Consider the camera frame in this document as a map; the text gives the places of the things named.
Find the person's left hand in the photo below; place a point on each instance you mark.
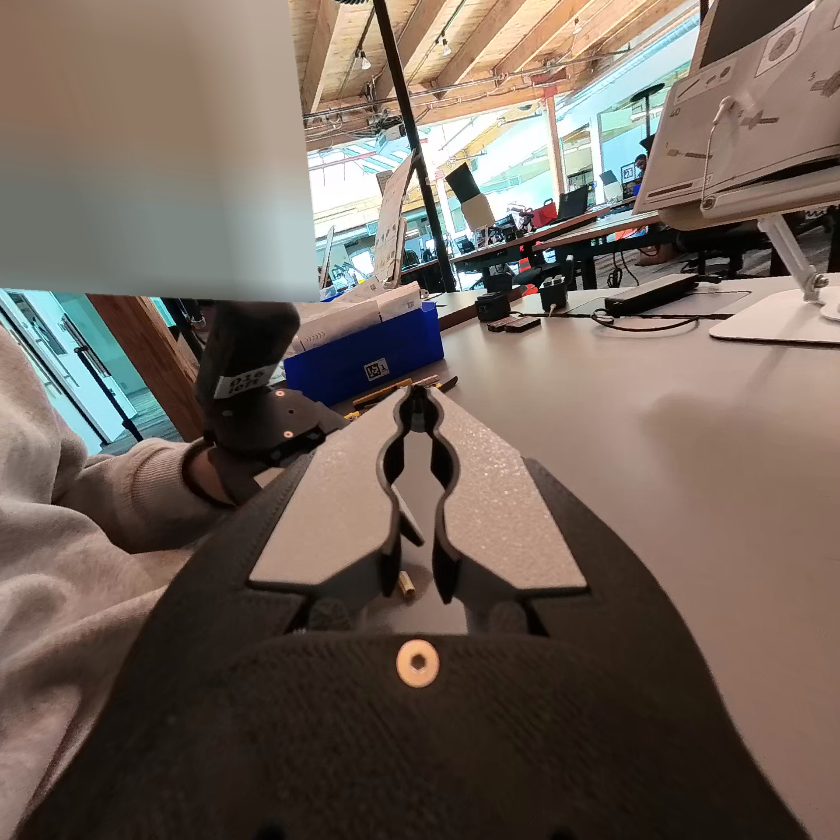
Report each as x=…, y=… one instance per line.
x=205, y=476

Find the glass door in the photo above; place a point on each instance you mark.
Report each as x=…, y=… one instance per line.
x=39, y=367

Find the wooden background desk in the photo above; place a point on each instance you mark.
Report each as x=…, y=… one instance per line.
x=590, y=233

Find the brown pad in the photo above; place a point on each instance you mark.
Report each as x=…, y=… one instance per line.
x=500, y=326

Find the instruction booklet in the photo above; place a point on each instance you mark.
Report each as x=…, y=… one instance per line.
x=754, y=98

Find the black and white board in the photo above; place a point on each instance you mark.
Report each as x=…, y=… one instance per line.
x=469, y=197

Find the whiteboard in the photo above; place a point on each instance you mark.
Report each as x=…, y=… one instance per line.
x=394, y=223

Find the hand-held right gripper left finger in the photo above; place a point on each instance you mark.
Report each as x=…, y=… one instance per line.
x=328, y=525

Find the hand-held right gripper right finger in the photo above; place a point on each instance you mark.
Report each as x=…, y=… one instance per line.
x=505, y=525

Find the pile of lego pieces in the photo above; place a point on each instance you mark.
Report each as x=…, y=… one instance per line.
x=430, y=382

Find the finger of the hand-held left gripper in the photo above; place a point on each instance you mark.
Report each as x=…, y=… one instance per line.
x=408, y=515

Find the tan lego peg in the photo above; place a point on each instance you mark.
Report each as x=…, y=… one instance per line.
x=406, y=585

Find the wooden post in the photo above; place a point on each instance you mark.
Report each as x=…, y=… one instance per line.
x=151, y=367

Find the dark flat blocks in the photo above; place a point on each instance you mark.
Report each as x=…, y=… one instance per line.
x=525, y=322

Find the long yellow lego beam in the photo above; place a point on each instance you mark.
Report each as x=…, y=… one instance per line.
x=380, y=395

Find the person's left forearm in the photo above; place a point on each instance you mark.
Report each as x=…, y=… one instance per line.
x=131, y=499

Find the black power adapter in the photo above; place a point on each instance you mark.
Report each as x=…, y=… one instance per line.
x=649, y=295

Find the black pole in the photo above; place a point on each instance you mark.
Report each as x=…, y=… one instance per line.
x=410, y=98

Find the red bag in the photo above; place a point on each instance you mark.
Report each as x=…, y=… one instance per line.
x=544, y=215

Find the blue plastic bin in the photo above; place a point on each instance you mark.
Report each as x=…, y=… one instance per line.
x=341, y=367

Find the grey hoodie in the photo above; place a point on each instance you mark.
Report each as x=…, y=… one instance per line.
x=39, y=656

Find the black tripod stand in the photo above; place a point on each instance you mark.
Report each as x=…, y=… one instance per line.
x=108, y=390

